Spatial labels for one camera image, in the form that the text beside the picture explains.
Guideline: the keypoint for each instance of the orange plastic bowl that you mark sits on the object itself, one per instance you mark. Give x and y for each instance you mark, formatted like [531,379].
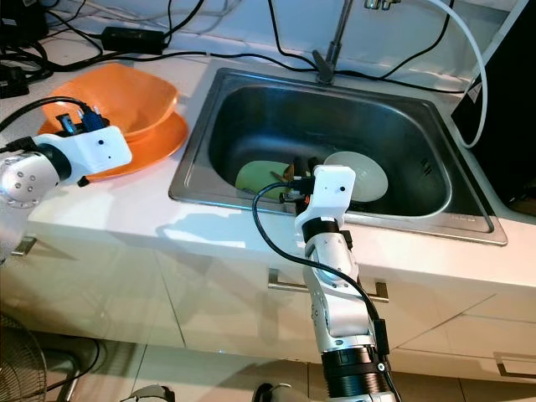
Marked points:
[134,92]

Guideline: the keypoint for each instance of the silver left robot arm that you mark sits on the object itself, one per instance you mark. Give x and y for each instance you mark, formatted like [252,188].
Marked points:
[25,184]

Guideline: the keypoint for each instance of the green plate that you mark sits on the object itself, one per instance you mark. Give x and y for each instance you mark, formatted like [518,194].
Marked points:
[255,176]

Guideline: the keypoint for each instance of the white plate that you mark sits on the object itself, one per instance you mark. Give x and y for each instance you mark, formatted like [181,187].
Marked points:
[373,172]

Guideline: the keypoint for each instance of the stainless steel sink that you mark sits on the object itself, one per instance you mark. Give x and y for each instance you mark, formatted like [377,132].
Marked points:
[343,113]

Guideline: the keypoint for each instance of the black power strip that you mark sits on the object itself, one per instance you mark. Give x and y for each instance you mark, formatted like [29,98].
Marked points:
[12,79]

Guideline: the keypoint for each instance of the black power adapter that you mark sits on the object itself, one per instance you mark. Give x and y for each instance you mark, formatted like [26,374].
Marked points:
[134,39]

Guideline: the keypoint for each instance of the black electronic box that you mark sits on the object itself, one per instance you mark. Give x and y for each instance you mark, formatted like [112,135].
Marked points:
[21,21]

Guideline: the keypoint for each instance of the steel sink faucet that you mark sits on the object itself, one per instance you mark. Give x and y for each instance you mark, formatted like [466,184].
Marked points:
[335,38]

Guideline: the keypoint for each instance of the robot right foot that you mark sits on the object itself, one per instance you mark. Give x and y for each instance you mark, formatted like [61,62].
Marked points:
[278,393]

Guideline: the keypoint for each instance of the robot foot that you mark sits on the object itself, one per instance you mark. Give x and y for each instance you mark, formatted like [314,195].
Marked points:
[278,393]
[152,394]

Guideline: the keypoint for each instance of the black appliance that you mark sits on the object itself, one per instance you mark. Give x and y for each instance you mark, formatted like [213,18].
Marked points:
[511,100]

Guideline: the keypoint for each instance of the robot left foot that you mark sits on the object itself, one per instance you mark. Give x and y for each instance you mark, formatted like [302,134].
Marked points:
[152,394]

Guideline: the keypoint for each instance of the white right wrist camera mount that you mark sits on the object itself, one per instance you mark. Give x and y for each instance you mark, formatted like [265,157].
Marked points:
[331,188]

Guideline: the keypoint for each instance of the metal wall water valve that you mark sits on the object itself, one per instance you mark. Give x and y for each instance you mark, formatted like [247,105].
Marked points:
[383,4]

